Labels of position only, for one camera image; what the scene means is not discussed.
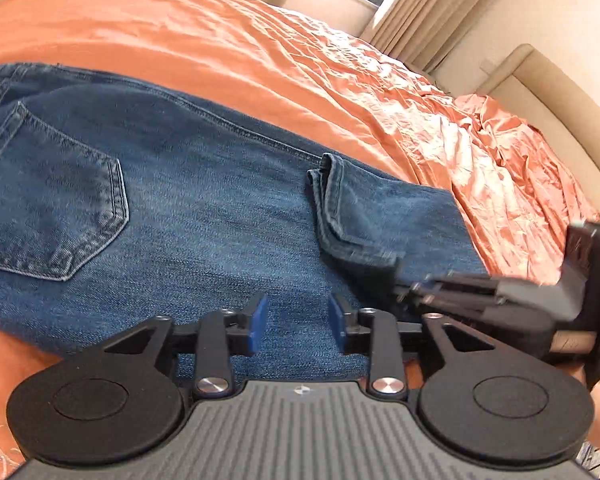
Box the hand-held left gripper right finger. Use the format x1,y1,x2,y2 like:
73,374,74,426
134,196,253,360
328,293,497,401

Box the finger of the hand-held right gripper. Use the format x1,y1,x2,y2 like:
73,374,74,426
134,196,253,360
394,290,506,328
411,272,506,295

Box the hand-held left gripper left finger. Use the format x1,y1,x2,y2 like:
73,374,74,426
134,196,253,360
102,292,269,400

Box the blue denim pants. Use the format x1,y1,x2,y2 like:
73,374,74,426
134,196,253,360
0,62,491,381

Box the person's right hand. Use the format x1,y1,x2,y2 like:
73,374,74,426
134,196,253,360
550,331,597,356

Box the orange crumpled duvet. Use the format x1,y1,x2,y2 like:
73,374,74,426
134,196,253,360
452,94,600,283

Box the person's white printed clothing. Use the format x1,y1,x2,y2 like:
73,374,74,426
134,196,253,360
575,437,600,473

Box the beige padded headboard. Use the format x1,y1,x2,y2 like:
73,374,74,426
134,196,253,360
475,43,600,226

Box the orange bed sheet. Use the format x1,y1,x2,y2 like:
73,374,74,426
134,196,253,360
0,0,596,480

